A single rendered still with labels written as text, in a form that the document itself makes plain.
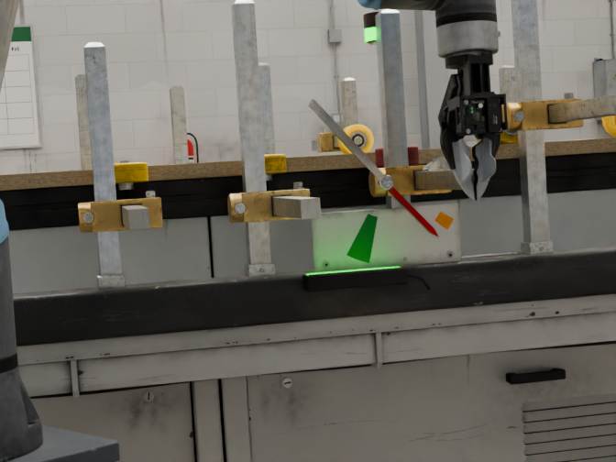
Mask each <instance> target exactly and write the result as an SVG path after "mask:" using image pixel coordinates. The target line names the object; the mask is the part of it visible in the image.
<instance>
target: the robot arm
mask: <svg viewBox="0 0 616 462"><path fill-rule="evenodd" d="M357 1H358V3H359V4H360V5H361V6H363V7H365V8H373V9H374V10H379V9H400V10H430V11H435V23H436V38H437V55H438V56H439V57H440V58H442V59H445V68H446V69H450V70H457V74H451V76H450V79H449V82H448V85H447V88H446V91H445V97H444V100H443V102H442V105H441V108H440V112H439V115H438V121H439V126H440V146H441V150H442V151H443V154H444V156H445V159H446V161H447V163H448V165H449V167H450V169H451V170H452V172H453V173H454V175H455V177H456V180H457V182H458V183H459V185H460V187H461V188H462V190H463V191H464V193H465V194H466V195H467V196H468V197H469V199H470V200H472V201H477V200H479V199H480V197H481V196H482V194H483V193H484V192H485V190H486V188H487V186H488V183H489V181H490V177H491V176H492V175H493V174H494V173H495V171H496V160H495V159H494V158H495V156H496V154H497V151H498V149H499V146H500V143H501V133H502V131H503V130H507V129H508V119H507V105H506V93H502V94H495V93H494V92H492V91H491V90H490V65H493V54H496V53H497V52H498V51H499V41H498V38H499V37H500V36H501V32H500V31H499V30H498V26H497V10H496V0H357ZM18 3H19V0H0V93H1V88H2V83H3V79H4V74H5V69H6V62H7V57H8V52H9V48H10V43H11V38H12V34H13V29H14V25H15V21H16V16H17V8H18ZM502 105H503V106H504V121H505V122H503V121H502V107H501V106H502ZM464 136H475V138H476V139H481V141H480V142H479V143H478V144H476V145H475V146H474V147H473V148H472V157H473V159H474V160H475V165H476V166H475V169H474V171H473V174H474V177H475V180H474V185H473V183H472V180H471V174H472V165H471V161H470V159H469V158H470V147H469V146H467V145H466V144H465V141H464V139H463V138H464ZM8 233H9V226H8V222H7V221H6V213H5V208H4V204H3V202H2V200H1V199H0V462H6V461H9V460H12V459H15V458H18V457H22V456H24V455H26V454H29V453H31V452H33V451H35V450H36V449H38V448H39V447H40V446H41V445H42V444H43V433H42V424H41V420H40V418H39V415H38V413H37V411H36V409H35V407H34V404H33V402H32V400H31V399H30V397H29V395H28V392H27V390H26V387H25V385H24V383H23V381H22V379H21V378H20V375H19V371H18V361H17V339H16V327H15V315H14V303H13V290H12V278H11V266H10V254H9V242H8Z"/></svg>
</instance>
